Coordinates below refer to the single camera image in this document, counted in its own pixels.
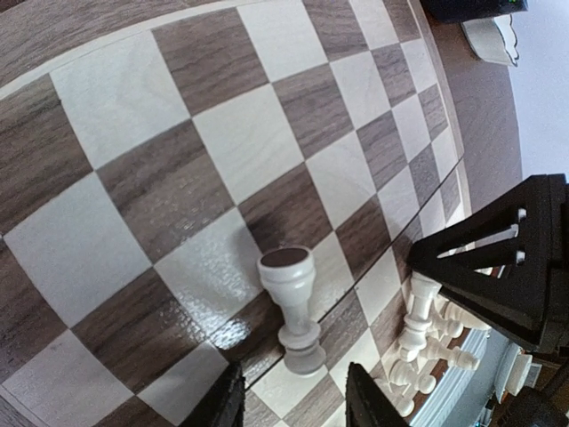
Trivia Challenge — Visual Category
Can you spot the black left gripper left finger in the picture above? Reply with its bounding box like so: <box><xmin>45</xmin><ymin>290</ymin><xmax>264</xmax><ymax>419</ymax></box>
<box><xmin>180</xmin><ymin>362</ymin><xmax>245</xmax><ymax>427</ymax></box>

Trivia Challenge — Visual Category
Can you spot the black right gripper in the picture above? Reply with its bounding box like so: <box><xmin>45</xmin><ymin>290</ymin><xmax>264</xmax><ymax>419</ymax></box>
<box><xmin>408</xmin><ymin>174</ymin><xmax>568</xmax><ymax>353</ymax></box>

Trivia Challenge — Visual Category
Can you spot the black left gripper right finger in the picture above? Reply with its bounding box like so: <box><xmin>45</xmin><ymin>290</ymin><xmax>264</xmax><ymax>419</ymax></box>
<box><xmin>346</xmin><ymin>362</ymin><xmax>408</xmax><ymax>427</ymax></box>

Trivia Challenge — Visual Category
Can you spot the white pawn piece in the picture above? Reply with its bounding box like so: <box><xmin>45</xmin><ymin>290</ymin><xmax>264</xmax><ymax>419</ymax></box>
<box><xmin>420</xmin><ymin>337</ymin><xmax>480</xmax><ymax>371</ymax></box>
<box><xmin>440</xmin><ymin>302</ymin><xmax>477</xmax><ymax>338</ymax></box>

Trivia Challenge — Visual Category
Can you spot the white queen piece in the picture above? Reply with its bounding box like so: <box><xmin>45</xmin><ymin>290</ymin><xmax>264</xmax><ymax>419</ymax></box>
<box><xmin>257</xmin><ymin>246</ymin><xmax>326</xmax><ymax>376</ymax></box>

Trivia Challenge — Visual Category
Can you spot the wooden chess board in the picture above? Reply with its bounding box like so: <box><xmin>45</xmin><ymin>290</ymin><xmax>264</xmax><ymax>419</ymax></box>
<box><xmin>1</xmin><ymin>1</ymin><xmax>464</xmax><ymax>426</ymax></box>

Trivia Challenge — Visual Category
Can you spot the white king piece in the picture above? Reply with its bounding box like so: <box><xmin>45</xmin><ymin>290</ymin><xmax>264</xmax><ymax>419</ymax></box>
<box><xmin>398</xmin><ymin>271</ymin><xmax>441</xmax><ymax>362</ymax></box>

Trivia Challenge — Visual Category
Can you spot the white scalloped bowl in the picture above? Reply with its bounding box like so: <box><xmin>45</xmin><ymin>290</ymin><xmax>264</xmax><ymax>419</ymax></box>
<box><xmin>461</xmin><ymin>14</ymin><xmax>519</xmax><ymax>67</ymax></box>

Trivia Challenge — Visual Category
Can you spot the dark blue cup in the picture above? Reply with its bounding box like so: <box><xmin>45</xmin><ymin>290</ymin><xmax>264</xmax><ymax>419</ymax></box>
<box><xmin>421</xmin><ymin>0</ymin><xmax>528</xmax><ymax>23</ymax></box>

